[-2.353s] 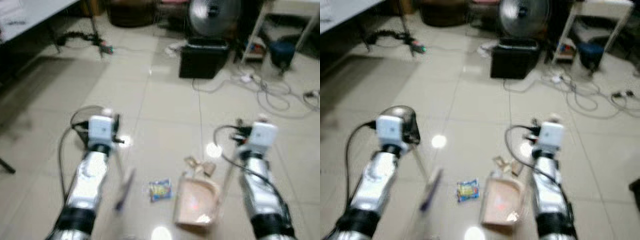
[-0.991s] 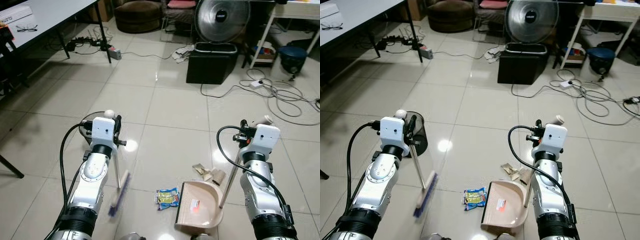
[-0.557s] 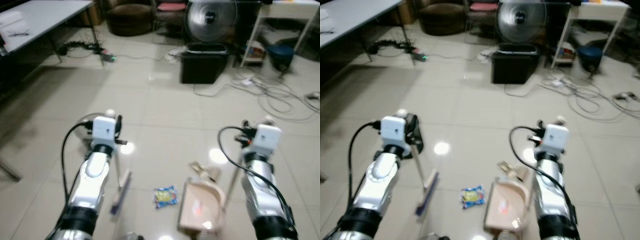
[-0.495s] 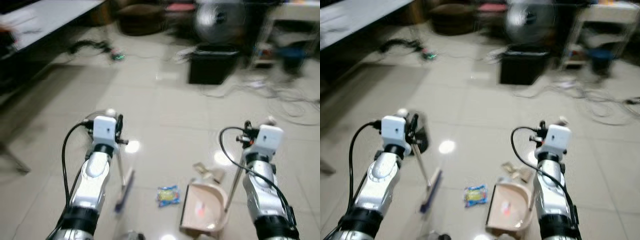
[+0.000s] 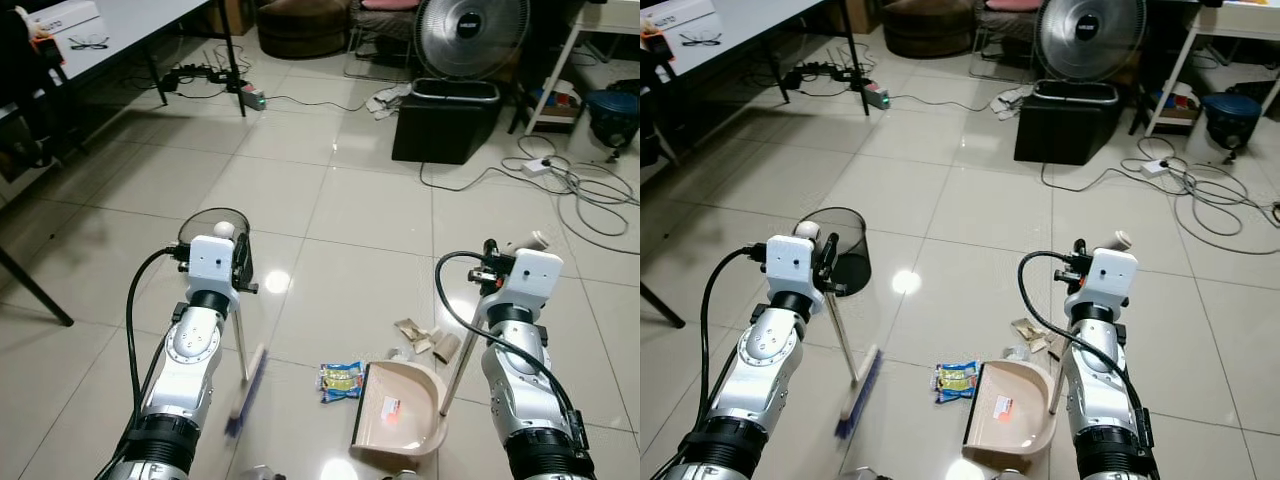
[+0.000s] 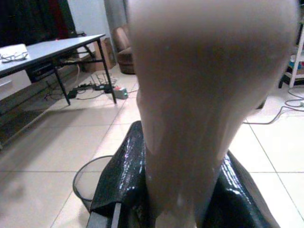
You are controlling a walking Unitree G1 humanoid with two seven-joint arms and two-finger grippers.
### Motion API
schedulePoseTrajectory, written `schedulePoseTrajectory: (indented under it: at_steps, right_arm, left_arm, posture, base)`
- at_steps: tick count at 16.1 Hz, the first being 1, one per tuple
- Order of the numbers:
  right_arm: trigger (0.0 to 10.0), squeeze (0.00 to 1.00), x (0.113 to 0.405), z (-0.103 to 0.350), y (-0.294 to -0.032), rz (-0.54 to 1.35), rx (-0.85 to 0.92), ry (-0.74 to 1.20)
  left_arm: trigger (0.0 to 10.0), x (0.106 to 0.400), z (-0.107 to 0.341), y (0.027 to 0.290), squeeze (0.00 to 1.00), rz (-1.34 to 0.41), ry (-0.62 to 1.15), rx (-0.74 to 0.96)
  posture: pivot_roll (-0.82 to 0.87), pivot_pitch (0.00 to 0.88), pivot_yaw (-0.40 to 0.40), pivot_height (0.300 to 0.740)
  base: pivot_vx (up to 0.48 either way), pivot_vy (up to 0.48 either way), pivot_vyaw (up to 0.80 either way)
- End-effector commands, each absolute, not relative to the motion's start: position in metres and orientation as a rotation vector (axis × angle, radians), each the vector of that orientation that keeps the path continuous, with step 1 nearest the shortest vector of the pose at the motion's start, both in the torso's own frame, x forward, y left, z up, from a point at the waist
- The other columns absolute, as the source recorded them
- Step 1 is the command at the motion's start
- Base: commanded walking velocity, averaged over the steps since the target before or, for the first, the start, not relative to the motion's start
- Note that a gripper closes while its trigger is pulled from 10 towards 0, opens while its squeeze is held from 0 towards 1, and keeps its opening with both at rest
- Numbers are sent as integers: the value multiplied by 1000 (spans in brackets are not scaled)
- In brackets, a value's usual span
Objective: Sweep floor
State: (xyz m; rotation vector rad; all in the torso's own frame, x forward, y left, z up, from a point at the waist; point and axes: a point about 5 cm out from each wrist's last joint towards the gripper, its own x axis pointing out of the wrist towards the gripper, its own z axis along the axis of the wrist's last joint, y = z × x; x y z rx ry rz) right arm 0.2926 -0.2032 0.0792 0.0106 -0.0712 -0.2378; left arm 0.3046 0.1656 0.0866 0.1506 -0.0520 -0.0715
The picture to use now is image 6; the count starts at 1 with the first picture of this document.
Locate white shelf rack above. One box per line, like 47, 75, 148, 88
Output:
278, 20, 304, 89

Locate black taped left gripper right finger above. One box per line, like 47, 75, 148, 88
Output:
201, 152, 281, 228

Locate black media player box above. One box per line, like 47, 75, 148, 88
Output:
25, 62, 55, 83

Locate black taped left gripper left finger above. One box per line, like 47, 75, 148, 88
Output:
90, 120, 157, 228

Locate grey floor cable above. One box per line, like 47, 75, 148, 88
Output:
243, 86, 304, 125

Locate white cable bundle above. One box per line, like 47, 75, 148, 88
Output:
0, 50, 29, 63

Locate black wire mesh wastebasket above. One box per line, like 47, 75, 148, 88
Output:
73, 155, 115, 212

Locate green box with red button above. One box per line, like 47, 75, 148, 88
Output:
113, 86, 129, 100

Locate grey folding table black legs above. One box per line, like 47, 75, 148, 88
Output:
0, 34, 117, 105

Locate brown armchair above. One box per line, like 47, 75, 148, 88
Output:
111, 23, 136, 75

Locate brown cardboard box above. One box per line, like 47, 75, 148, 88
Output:
82, 37, 116, 73

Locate black television screen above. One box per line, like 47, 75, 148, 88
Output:
0, 0, 77, 48

